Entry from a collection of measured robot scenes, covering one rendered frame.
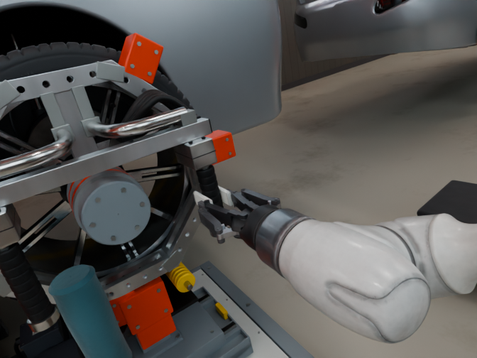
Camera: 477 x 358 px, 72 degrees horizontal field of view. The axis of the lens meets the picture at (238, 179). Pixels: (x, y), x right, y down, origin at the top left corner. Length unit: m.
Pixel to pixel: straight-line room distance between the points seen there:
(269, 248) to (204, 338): 0.81
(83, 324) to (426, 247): 0.63
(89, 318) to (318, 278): 0.52
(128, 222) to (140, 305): 0.32
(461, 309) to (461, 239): 1.14
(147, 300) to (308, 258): 0.62
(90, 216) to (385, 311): 0.50
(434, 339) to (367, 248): 1.13
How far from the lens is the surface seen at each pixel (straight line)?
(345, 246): 0.38
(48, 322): 0.64
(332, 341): 1.44
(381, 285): 0.36
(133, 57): 0.79
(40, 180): 0.59
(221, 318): 1.38
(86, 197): 0.66
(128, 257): 1.00
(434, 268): 0.48
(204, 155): 0.61
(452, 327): 1.54
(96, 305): 0.77
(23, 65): 0.84
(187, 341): 1.24
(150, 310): 0.96
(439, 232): 0.48
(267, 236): 0.45
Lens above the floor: 1.10
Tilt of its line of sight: 22 degrees down
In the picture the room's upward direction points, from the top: 12 degrees counter-clockwise
